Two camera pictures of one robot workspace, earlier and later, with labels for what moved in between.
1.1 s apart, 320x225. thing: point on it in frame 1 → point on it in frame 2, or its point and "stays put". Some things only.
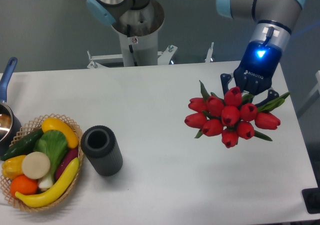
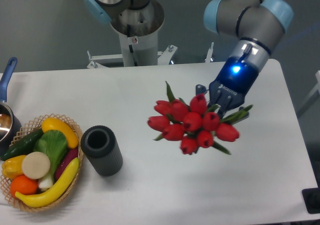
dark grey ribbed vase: [100, 144] stays put
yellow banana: [48, 197] stays put
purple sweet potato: [71, 154] stays put
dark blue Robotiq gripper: [254, 75] → [227, 90]
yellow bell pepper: [12, 167] stays put
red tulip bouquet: [233, 116] → [196, 124]
